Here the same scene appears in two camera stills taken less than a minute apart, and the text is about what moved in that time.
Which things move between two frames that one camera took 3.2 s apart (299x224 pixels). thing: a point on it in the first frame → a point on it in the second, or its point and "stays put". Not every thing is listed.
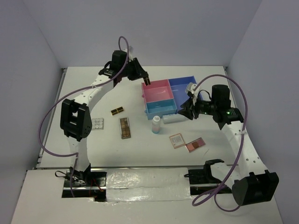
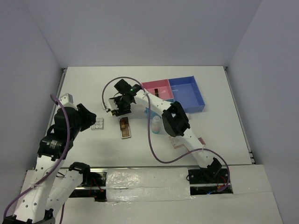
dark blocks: x=147 y=81 → x=156 y=92
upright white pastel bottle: x=156 y=124 stays put
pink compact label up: x=177 y=140 stays put
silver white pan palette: x=97 y=123 stays put
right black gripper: x=187 y=111 → x=121 y=111
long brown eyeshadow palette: x=124 y=128 stays put
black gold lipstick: x=116 y=111 stays put
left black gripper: x=138 y=73 → x=89 y=118
